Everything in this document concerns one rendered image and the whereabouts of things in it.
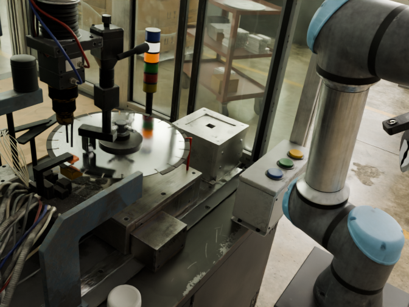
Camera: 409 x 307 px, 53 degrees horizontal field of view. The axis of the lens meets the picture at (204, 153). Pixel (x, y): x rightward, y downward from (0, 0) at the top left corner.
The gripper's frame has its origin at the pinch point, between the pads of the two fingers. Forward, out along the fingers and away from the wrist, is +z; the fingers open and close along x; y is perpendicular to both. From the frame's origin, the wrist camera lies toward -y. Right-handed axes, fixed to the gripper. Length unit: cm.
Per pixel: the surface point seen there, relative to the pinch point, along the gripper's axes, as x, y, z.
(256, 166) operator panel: -2.0, -42.9, 1.3
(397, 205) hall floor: 103, 87, 91
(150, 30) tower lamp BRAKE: 27, -74, -25
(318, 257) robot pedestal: -20.1, -27.2, 16.3
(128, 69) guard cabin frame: 58, -82, -1
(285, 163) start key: -1.1, -34.7, 0.3
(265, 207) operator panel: -12.1, -41.5, 7.2
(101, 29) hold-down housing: -12, -82, -34
